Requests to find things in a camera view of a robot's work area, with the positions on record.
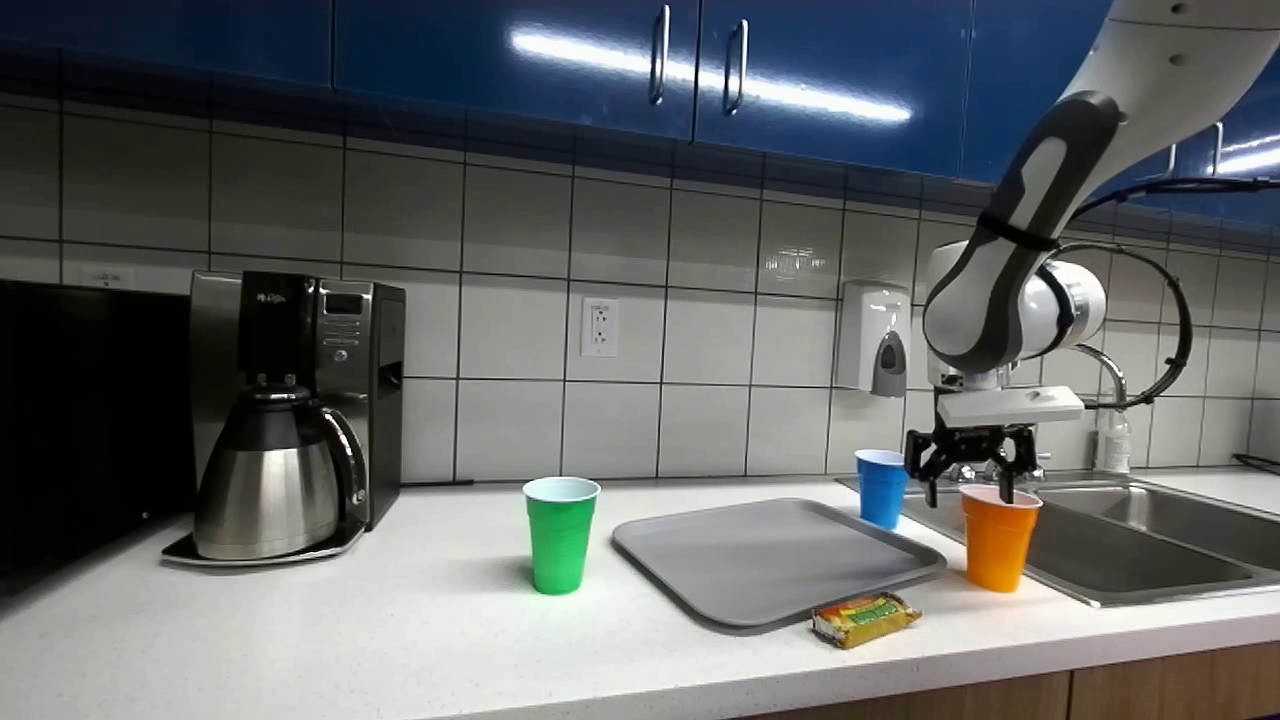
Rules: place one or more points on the grey plastic tray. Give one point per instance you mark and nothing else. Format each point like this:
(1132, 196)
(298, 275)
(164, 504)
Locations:
(771, 560)

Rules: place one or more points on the blue upper cabinets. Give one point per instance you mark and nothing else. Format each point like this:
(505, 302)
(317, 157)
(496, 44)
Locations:
(907, 93)

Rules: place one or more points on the orange plastic cup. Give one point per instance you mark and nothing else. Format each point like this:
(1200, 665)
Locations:
(999, 532)

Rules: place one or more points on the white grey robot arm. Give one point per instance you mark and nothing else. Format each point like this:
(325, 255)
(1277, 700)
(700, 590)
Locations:
(1158, 74)

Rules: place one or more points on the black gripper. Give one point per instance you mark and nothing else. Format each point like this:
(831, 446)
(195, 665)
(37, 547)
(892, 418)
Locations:
(1007, 446)

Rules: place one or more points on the green plastic cup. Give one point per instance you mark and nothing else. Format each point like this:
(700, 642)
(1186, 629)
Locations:
(560, 516)

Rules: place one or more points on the black steel coffee maker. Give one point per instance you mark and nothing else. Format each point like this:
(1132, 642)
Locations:
(329, 339)

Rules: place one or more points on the stainless steel double sink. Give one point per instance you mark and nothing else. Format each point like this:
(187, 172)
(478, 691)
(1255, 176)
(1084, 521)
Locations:
(1128, 543)

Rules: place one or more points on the yellow green sponge pack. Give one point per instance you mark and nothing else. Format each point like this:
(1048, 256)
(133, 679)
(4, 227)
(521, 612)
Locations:
(863, 620)

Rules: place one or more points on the clear soap bottle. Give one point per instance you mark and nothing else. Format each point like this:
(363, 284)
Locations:
(1110, 441)

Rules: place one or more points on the steel coffee carafe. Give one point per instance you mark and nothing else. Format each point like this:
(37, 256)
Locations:
(287, 475)

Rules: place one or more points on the black microwave oven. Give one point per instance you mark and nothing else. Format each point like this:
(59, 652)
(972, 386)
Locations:
(94, 421)

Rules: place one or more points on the wooden lower cabinets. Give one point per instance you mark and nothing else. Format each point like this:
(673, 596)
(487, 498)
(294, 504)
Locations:
(1197, 687)

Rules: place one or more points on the chrome gooseneck faucet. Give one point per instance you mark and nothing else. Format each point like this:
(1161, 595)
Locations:
(1106, 395)

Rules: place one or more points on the blue plastic cup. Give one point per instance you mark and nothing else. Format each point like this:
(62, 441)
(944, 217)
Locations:
(880, 484)

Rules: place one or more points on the white wall soap dispenser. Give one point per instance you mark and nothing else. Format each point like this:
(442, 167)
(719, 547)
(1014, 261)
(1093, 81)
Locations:
(875, 341)

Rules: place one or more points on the white wall outlet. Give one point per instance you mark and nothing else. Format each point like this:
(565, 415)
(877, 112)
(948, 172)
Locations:
(603, 327)

